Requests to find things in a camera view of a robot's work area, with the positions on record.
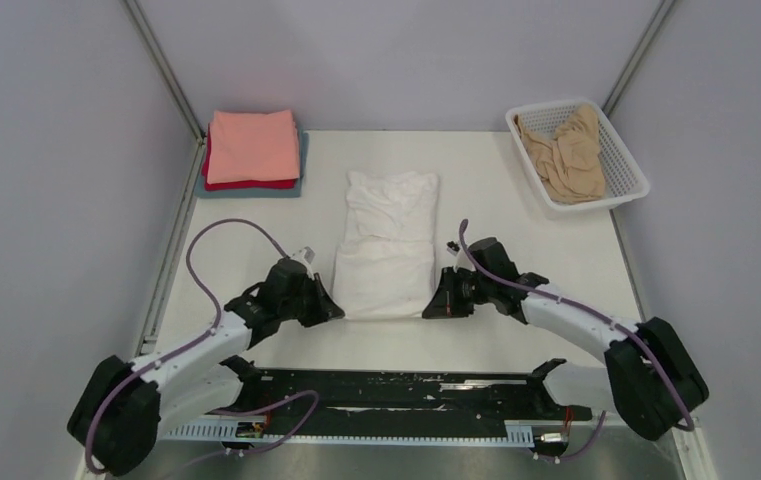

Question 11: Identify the right aluminium frame post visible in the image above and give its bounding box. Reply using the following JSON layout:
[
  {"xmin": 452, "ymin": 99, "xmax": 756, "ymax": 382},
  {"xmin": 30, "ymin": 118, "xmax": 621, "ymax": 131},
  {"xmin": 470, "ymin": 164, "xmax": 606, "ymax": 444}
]
[{"xmin": 602, "ymin": 0, "xmax": 680, "ymax": 117}]

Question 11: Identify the white slotted cable duct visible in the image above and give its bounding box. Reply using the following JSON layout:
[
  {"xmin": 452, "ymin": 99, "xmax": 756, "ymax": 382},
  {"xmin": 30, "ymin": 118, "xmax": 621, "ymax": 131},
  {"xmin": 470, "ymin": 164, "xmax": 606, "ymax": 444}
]
[{"xmin": 164, "ymin": 418, "xmax": 535, "ymax": 448}]

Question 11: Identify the beige crumpled t shirt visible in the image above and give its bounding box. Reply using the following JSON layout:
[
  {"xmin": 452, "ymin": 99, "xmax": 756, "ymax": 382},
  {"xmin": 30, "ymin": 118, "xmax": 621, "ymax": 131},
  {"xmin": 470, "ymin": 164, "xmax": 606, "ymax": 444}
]
[{"xmin": 514, "ymin": 104, "xmax": 606, "ymax": 204}]

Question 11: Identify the white plastic basket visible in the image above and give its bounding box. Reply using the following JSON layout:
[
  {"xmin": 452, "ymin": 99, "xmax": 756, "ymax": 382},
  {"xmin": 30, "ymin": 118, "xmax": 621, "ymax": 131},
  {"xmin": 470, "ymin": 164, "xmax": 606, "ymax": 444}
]
[{"xmin": 505, "ymin": 98, "xmax": 651, "ymax": 218}]

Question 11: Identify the aluminium frame post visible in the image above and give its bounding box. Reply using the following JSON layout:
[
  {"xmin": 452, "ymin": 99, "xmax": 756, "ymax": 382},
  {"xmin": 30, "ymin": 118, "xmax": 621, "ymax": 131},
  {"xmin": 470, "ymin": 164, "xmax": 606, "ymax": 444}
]
[
  {"xmin": 602, "ymin": 0, "xmax": 680, "ymax": 117},
  {"xmin": 120, "ymin": 0, "xmax": 205, "ymax": 144}
]

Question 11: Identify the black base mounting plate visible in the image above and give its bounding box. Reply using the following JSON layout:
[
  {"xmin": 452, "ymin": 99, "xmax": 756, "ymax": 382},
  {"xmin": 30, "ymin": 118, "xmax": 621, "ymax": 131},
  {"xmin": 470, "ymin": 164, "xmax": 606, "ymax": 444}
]
[{"xmin": 228, "ymin": 361, "xmax": 593, "ymax": 439}]

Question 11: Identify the left aluminium frame post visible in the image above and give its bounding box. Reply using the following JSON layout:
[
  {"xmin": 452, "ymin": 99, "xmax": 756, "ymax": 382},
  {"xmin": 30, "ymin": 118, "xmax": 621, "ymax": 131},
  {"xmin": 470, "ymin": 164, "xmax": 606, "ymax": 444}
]
[{"xmin": 120, "ymin": 0, "xmax": 205, "ymax": 144}]

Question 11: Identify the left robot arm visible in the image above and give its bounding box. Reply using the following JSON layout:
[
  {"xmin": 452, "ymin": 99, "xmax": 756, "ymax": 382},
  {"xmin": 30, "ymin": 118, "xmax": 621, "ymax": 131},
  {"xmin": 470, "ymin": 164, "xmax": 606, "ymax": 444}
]
[{"xmin": 67, "ymin": 258, "xmax": 345, "ymax": 476}]

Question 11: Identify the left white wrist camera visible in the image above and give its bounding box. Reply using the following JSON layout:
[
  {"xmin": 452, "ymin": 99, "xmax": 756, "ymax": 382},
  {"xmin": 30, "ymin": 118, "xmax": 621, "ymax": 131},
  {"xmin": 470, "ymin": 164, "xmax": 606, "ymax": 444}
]
[{"xmin": 290, "ymin": 246, "xmax": 316, "ymax": 279}]

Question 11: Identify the folded red t shirt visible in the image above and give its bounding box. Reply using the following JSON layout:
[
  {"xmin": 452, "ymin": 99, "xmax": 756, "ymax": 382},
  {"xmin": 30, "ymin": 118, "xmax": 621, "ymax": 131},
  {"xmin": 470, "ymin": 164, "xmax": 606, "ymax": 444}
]
[{"xmin": 201, "ymin": 130, "xmax": 303, "ymax": 192}]

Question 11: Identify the folded blue t shirt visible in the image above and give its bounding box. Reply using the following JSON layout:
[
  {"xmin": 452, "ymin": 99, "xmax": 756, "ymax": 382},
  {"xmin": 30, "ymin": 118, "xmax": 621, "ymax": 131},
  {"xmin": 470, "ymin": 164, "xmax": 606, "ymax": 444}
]
[{"xmin": 194, "ymin": 127, "xmax": 310, "ymax": 199}]

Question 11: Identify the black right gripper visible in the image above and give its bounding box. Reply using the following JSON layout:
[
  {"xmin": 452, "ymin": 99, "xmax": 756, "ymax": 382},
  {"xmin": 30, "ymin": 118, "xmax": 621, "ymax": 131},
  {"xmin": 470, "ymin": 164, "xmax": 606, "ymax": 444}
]
[{"xmin": 422, "ymin": 266, "xmax": 494, "ymax": 319}]

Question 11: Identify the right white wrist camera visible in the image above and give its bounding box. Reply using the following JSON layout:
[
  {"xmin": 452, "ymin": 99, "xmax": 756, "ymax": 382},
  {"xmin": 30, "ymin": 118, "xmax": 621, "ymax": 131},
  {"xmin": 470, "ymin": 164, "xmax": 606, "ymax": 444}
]
[{"xmin": 446, "ymin": 241, "xmax": 475, "ymax": 271}]

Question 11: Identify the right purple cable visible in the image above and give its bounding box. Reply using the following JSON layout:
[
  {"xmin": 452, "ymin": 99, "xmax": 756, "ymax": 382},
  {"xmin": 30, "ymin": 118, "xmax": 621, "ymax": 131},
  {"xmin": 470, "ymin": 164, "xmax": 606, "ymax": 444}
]
[{"xmin": 458, "ymin": 219, "xmax": 696, "ymax": 463}]

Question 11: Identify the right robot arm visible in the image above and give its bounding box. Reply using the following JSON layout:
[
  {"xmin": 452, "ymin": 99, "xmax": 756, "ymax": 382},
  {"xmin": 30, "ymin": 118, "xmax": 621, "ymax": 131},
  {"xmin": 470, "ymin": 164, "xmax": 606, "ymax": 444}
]
[{"xmin": 422, "ymin": 237, "xmax": 709, "ymax": 440}]

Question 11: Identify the folded peach t shirt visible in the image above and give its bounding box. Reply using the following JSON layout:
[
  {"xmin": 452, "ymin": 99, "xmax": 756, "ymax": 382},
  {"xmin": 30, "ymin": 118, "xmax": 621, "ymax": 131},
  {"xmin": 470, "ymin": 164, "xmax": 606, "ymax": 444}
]
[{"xmin": 205, "ymin": 110, "xmax": 301, "ymax": 185}]

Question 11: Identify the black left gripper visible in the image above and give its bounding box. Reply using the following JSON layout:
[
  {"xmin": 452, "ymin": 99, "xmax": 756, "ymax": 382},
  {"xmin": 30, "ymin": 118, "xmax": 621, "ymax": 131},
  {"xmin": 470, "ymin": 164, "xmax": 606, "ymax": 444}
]
[{"xmin": 280, "ymin": 272, "xmax": 344, "ymax": 327}]

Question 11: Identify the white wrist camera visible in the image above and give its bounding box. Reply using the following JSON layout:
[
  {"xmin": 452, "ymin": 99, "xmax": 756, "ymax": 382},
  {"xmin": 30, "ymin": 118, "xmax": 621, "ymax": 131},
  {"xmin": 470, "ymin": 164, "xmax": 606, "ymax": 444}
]
[
  {"xmin": 446, "ymin": 241, "xmax": 475, "ymax": 271},
  {"xmin": 290, "ymin": 246, "xmax": 316, "ymax": 279}
]

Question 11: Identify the white t shirt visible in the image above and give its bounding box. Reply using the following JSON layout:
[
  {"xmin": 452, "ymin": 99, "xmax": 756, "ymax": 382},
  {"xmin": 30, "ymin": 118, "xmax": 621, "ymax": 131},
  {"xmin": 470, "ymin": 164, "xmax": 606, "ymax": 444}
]
[{"xmin": 332, "ymin": 171, "xmax": 440, "ymax": 321}]

